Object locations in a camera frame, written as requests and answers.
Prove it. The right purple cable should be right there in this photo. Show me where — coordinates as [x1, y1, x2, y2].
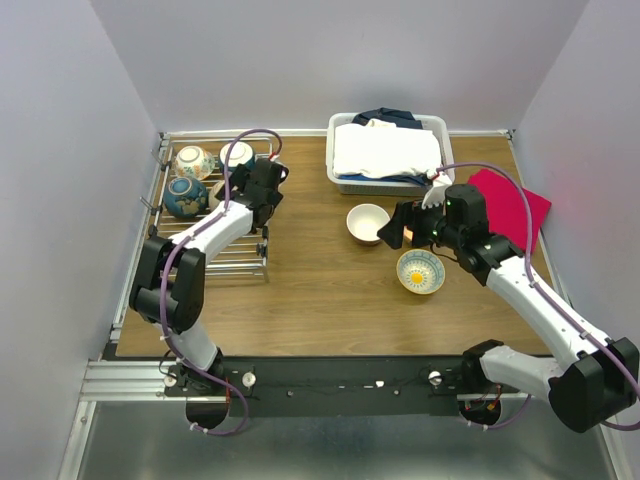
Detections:
[434, 162, 640, 431]

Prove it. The teal white bowl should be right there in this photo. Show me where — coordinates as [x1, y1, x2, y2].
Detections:
[218, 141, 256, 172]

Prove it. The red folded cloth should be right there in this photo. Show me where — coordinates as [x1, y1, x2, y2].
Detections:
[469, 169, 552, 252]

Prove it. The white plastic laundry basket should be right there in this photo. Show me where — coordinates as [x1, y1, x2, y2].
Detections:
[326, 112, 457, 197]

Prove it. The white folded cloth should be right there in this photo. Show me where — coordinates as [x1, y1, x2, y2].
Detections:
[331, 123, 443, 179]

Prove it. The yellow dotted white bowl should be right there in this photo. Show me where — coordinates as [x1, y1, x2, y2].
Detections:
[396, 249, 446, 295]

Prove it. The dark blue floral bowl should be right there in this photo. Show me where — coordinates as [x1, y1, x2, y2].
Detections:
[163, 177, 208, 219]

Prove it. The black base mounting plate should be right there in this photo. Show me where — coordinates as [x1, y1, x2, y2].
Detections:
[160, 355, 509, 431]

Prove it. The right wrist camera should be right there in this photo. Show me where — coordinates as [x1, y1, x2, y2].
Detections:
[421, 170, 452, 210]

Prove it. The white floral bowl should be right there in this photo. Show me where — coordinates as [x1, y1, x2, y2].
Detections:
[174, 145, 217, 181]

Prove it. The metal wire dish rack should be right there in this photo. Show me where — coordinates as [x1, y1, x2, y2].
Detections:
[141, 134, 269, 280]

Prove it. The beige flower pattern bowl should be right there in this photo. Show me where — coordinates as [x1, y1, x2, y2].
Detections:
[403, 227, 413, 244]

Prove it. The red glossy bowl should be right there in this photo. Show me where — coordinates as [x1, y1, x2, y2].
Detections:
[346, 203, 390, 245]

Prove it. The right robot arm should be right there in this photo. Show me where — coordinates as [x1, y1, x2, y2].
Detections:
[378, 184, 639, 433]

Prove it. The plain beige bowl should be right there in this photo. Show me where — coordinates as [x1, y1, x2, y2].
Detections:
[208, 181, 225, 212]

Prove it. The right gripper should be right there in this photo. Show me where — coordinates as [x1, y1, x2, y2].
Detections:
[377, 193, 463, 249]

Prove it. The dark blue cloth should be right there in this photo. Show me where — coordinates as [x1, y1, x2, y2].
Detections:
[333, 106, 446, 191]

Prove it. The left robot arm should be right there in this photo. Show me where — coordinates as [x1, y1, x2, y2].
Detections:
[129, 158, 289, 395]

